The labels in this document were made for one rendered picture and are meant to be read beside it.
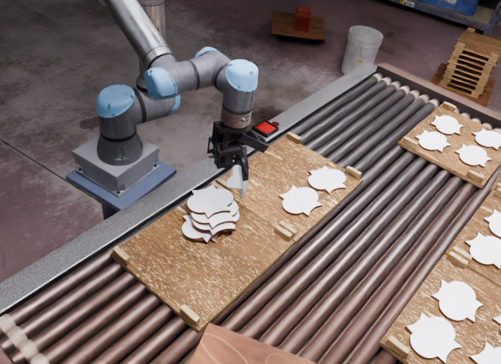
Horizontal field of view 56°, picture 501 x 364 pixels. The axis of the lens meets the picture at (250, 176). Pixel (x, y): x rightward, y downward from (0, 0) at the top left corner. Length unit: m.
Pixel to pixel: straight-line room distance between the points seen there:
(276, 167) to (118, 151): 0.54
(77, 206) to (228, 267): 1.65
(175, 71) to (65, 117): 2.49
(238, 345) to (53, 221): 1.88
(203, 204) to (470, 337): 0.81
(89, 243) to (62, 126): 2.10
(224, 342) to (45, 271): 0.56
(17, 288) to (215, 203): 0.58
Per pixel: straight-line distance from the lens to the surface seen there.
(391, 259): 1.53
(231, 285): 1.33
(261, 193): 1.58
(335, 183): 1.66
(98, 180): 1.68
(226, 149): 1.20
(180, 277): 1.34
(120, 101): 1.51
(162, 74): 1.12
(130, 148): 1.60
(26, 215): 2.89
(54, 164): 3.18
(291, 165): 1.71
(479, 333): 1.46
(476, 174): 1.92
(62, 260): 1.44
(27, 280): 1.42
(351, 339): 1.32
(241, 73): 1.09
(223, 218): 1.41
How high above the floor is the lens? 2.01
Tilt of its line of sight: 41 degrees down
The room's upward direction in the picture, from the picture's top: 8 degrees clockwise
